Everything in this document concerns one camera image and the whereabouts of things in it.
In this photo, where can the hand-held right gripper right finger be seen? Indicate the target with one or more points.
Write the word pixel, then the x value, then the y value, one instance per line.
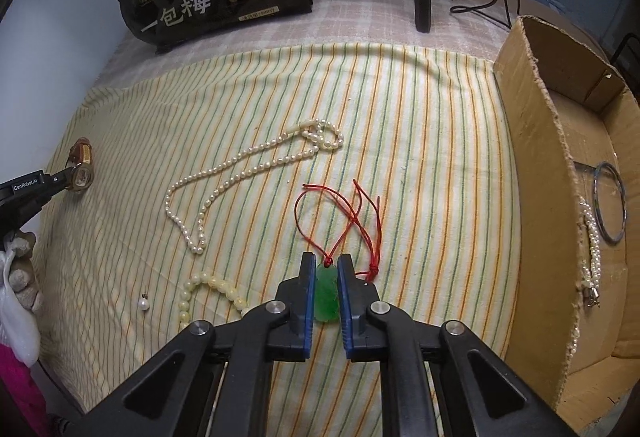
pixel 345 302

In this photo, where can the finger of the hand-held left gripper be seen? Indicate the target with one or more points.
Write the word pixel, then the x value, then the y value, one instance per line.
pixel 61 178

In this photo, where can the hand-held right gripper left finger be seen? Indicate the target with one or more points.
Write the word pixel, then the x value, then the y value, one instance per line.
pixel 306 302

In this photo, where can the brown wrist watch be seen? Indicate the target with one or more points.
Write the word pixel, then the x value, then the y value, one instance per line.
pixel 83 175

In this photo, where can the brown cardboard box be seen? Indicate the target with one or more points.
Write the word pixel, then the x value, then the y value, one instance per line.
pixel 535 167

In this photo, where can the person's left hand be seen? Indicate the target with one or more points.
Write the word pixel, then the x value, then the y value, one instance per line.
pixel 21 276

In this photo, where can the plush toy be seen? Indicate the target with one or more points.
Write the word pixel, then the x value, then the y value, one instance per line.
pixel 17 322

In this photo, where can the single pearl pendant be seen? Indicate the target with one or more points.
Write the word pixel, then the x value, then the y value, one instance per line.
pixel 144 304

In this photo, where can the striped yellow cloth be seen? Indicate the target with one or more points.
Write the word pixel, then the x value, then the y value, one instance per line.
pixel 425 142

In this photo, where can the pink clothing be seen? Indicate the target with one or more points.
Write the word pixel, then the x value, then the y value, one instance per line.
pixel 17 392

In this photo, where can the pale checked blanket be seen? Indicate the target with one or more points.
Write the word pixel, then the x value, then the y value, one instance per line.
pixel 360 17

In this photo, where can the metal bangle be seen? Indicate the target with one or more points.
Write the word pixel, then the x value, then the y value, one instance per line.
pixel 624 197

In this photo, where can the black metal frame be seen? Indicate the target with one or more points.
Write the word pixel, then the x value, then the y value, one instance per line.
pixel 627 52

